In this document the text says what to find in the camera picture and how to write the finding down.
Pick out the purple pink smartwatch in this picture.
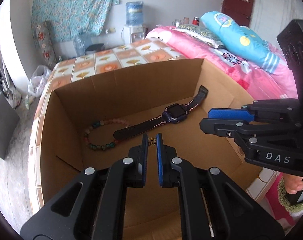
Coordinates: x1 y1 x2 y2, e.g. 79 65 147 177
113 85 208 140

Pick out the colourful bead bracelet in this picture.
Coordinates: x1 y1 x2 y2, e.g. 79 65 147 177
84 119 130 151

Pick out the brown cardboard box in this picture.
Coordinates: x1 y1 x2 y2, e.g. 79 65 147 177
40 58 263 240

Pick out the right hand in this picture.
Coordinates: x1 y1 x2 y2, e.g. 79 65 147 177
283 173 303 194

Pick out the pink floral quilt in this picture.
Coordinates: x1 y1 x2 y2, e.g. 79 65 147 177
147 26 303 231

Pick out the blue cartoon pillow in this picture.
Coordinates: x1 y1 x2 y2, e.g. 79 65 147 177
200 11 280 74

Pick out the patterned grey pillow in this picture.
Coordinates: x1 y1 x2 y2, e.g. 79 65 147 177
173 24 225 49

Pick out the ginkgo pattern tablecloth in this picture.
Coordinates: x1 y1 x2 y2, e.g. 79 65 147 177
27 37 186 214

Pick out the white water dispenser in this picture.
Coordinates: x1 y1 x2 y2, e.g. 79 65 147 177
123 25 145 44

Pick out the blue water bottle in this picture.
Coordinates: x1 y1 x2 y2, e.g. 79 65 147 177
126 1 144 26

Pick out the grey cabinet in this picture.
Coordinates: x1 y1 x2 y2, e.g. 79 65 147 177
0 93 20 160

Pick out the white plastic bag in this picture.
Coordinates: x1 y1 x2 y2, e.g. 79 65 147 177
27 65 52 97

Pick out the rolled patterned mat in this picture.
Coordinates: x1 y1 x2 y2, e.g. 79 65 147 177
32 21 57 69

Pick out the teal floral wall cloth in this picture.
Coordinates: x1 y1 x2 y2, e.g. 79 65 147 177
31 0 120 43

